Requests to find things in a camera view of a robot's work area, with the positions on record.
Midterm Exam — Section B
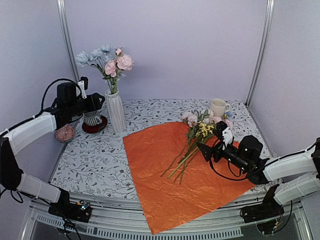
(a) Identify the cream ceramic mug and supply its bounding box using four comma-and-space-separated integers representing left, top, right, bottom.
210, 98, 231, 118

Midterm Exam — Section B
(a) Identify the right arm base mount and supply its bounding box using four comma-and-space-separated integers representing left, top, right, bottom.
239, 184, 285, 235

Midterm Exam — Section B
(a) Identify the pink rose flower stem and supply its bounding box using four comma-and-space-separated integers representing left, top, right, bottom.
103, 47, 134, 95

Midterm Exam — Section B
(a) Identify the right aluminium frame post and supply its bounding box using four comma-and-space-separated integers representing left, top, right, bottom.
245, 0, 275, 109

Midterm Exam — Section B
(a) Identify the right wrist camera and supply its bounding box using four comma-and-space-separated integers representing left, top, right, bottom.
215, 121, 234, 149

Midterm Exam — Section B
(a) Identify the aluminium front rail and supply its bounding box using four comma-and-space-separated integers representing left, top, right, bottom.
25, 192, 313, 240

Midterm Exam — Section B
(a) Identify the small blue flower stem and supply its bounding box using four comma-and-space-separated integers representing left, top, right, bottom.
224, 111, 234, 129

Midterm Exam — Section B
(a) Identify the aluminium frame post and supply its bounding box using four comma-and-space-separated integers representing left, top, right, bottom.
245, 0, 275, 109
56, 0, 81, 82

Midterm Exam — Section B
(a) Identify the blue hydrangea flower stem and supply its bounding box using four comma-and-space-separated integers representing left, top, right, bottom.
75, 44, 119, 94

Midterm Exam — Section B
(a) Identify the pink patterned ball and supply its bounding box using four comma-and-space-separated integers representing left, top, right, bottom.
54, 125, 75, 143

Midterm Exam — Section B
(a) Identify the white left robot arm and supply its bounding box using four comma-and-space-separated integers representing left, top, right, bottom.
0, 79, 105, 217

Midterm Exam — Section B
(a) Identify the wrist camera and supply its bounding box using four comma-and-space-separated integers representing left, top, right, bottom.
215, 121, 234, 149
75, 76, 89, 99

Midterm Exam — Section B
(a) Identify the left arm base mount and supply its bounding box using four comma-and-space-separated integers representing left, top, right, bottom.
48, 190, 92, 223

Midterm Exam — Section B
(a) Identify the left aluminium frame post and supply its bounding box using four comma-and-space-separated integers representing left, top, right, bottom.
56, 0, 81, 82

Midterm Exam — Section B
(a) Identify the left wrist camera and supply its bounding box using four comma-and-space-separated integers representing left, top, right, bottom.
75, 76, 89, 99

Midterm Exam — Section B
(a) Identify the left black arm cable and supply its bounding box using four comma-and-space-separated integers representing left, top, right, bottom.
0, 78, 80, 136

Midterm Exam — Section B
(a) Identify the orange tissue paper sheet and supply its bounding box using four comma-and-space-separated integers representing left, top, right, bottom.
123, 122, 255, 235

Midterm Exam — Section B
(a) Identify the dark red saucer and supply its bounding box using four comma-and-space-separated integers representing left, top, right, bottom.
81, 116, 108, 134

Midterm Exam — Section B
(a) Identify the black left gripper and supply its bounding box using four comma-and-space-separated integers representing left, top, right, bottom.
68, 92, 106, 117

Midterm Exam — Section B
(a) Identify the white ribbed ceramic vase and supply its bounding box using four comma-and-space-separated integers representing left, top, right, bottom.
105, 90, 127, 133

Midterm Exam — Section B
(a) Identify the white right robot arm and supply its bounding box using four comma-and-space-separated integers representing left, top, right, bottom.
197, 135, 320, 218

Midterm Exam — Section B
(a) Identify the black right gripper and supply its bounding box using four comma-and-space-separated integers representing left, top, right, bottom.
197, 139, 250, 172

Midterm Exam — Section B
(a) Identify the yellow small flower sprig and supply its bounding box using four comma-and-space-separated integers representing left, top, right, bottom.
161, 121, 215, 184

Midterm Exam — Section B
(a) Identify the floral patterned tablecloth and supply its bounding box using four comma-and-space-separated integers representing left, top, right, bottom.
50, 99, 272, 199

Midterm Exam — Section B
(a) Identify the striped black white cup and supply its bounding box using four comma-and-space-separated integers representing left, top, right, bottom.
83, 111, 102, 127

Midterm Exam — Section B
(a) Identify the white rose flower stem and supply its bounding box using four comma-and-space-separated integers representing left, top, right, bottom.
197, 109, 215, 125

